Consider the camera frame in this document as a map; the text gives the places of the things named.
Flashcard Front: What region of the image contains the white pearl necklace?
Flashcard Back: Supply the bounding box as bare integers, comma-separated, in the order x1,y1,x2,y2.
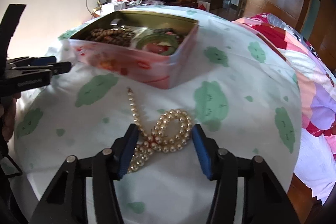
126,86,194,175

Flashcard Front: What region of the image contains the brown wooden bead bracelet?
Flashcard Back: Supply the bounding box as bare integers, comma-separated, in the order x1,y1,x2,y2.
85,27,137,47

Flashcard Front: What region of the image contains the green jade bangle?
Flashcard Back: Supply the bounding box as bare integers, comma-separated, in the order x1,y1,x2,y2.
135,32,180,56

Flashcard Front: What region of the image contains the silver bangle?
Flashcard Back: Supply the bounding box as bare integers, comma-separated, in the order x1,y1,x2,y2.
110,18,124,28

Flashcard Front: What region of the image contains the pink bangle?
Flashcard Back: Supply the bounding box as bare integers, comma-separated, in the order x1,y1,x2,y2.
145,43,171,55

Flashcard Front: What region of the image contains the person's left hand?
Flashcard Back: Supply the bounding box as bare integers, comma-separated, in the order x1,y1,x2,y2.
1,93,21,142

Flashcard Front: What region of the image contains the white box on cabinet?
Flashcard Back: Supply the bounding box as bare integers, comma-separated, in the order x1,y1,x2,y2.
101,2,126,14

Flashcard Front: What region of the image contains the white green cloud bedsheet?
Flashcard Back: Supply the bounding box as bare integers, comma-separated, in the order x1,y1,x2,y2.
14,6,301,223

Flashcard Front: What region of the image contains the paper leaflet in tin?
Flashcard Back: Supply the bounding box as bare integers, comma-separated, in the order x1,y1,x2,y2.
131,27,151,43

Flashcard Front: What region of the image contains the pink metal tin box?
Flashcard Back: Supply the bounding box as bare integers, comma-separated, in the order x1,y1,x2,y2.
69,10,199,89

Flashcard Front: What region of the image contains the pink red patchwork quilt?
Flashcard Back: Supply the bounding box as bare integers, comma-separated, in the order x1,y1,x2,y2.
234,14,335,137

